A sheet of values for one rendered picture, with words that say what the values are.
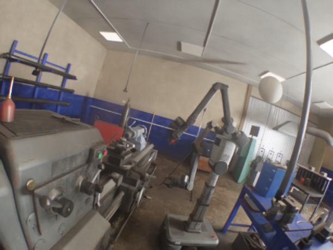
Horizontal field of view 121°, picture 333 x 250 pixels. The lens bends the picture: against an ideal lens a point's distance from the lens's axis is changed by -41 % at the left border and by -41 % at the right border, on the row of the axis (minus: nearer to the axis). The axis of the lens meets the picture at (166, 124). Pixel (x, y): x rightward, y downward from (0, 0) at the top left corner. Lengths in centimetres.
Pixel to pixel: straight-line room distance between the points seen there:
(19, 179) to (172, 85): 545
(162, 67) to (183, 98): 135
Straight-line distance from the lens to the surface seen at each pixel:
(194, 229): 201
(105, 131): 448
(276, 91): 434
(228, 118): 138
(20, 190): 52
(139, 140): 247
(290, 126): 567
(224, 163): 162
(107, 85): 634
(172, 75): 573
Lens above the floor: 151
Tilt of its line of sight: 4 degrees down
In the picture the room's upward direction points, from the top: 16 degrees clockwise
